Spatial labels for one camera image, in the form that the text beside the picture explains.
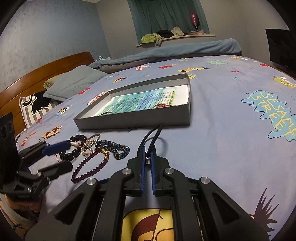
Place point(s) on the grey shallow cardboard box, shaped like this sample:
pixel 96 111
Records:
pixel 178 115

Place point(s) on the grey-blue pillow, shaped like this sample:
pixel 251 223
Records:
pixel 71 83

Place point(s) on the red bead jewelry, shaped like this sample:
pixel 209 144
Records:
pixel 161 105

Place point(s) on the blue cartoon bed sheet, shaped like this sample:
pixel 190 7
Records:
pixel 241 133

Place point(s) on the yellow-green pillow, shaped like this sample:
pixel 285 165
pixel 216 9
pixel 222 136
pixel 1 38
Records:
pixel 50 82

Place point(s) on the beige cloth on sill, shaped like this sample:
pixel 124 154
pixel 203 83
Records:
pixel 177 32

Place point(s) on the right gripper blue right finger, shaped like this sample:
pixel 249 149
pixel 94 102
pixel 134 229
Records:
pixel 153 170

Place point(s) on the black cloth on sill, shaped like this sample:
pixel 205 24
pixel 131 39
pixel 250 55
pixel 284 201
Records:
pixel 165 33

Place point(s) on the blue folded blanket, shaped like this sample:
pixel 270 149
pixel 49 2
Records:
pixel 158 54

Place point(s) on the green cloth on sill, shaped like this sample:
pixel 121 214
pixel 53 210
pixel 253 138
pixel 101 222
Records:
pixel 152 38

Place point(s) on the black monitor screen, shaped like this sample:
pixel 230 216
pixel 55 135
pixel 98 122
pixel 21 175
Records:
pixel 281 45

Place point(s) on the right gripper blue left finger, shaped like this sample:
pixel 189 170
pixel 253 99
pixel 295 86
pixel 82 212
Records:
pixel 142 174

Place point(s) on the striped black white pillow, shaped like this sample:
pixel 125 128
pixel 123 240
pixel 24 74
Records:
pixel 35 106

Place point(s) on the person's left hand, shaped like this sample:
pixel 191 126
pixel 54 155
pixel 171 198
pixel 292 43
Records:
pixel 23 206

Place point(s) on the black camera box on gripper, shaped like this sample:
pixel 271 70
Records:
pixel 7 136

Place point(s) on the wooden headboard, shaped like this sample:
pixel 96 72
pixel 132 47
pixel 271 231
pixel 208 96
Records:
pixel 33 82

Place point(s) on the wooden window sill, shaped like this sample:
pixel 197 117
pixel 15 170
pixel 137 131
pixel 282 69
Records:
pixel 180 40

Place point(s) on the pink balloon on stick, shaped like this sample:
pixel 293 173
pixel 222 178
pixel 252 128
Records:
pixel 195 20

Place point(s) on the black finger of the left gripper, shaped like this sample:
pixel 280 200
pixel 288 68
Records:
pixel 54 171

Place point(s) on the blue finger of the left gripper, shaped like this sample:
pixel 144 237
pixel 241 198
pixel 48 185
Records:
pixel 56 148

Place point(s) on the teal curtain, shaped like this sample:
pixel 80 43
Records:
pixel 151 16

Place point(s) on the printed paper sheet in box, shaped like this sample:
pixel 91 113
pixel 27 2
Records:
pixel 176 95

